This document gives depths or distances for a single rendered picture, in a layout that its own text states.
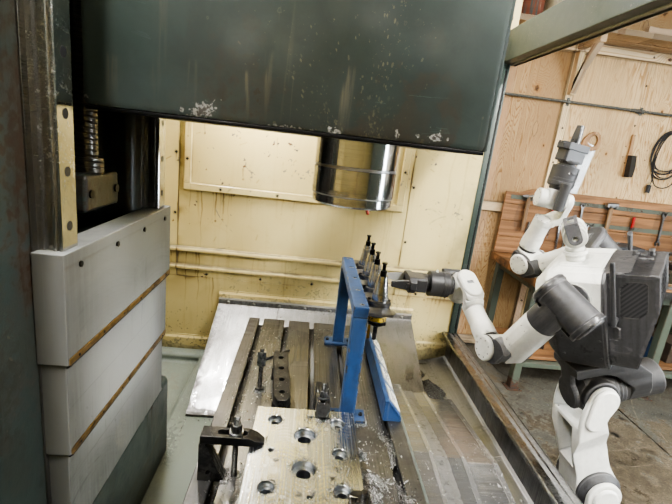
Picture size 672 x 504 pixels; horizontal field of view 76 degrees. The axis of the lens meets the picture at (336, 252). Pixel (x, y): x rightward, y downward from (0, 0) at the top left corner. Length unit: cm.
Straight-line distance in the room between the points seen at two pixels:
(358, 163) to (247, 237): 121
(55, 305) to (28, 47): 35
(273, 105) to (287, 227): 121
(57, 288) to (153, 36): 40
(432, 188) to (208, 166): 96
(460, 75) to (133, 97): 51
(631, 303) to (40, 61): 134
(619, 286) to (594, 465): 65
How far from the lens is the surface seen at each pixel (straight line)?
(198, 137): 190
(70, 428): 86
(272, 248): 192
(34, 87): 73
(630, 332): 140
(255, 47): 74
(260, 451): 98
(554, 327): 126
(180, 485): 146
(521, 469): 157
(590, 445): 167
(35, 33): 73
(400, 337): 198
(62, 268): 73
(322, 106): 72
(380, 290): 112
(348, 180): 77
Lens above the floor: 162
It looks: 14 degrees down
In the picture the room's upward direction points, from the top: 7 degrees clockwise
